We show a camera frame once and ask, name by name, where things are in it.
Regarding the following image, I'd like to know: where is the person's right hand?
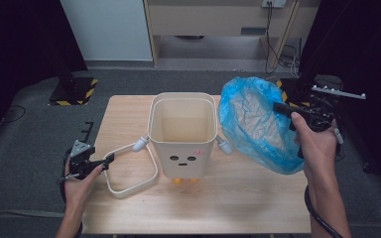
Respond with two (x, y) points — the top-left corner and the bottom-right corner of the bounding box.
(290, 111), (339, 180)

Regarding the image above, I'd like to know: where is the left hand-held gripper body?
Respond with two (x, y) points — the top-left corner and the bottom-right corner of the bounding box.
(67, 139), (106, 181)

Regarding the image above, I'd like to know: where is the striped black stand base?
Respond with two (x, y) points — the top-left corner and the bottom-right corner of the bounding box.
(275, 77), (316, 109)
(48, 59), (99, 107)

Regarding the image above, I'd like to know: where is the light wooden desk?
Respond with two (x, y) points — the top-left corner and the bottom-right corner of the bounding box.
(143, 0), (321, 69)

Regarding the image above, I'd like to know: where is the black curtain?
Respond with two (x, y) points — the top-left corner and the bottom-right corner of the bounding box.
(0, 0), (89, 150)
(298, 0), (381, 189)

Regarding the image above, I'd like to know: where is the white partition panel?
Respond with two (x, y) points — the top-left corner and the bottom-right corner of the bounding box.
(59, 0), (154, 62)

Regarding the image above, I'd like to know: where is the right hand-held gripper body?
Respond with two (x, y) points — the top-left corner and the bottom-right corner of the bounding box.
(290, 84), (367, 133)

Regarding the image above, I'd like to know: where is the white cable bundle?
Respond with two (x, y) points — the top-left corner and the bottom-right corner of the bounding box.
(277, 42), (302, 79)

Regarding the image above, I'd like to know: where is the white wall socket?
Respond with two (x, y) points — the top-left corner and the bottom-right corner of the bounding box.
(261, 0), (288, 9)

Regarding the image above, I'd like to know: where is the person's left hand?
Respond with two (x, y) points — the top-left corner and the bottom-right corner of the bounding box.
(63, 163), (104, 206)

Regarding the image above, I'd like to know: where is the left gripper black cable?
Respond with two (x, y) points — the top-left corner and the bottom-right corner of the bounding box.
(59, 148), (73, 203)

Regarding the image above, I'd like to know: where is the thin black floor cable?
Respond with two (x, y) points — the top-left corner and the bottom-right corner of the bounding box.
(0, 104), (28, 126)

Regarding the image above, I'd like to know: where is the blue plastic trash bag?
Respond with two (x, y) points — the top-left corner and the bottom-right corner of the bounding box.
(218, 76), (306, 176)

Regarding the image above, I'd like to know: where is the black socket cable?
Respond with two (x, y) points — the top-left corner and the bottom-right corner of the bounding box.
(264, 2), (281, 75)

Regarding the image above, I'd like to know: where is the white bin rim ring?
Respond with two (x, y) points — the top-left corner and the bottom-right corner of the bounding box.
(102, 142), (160, 199)

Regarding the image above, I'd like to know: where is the cream face trash bin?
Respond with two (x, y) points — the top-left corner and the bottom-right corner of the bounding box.
(132, 91), (234, 184)

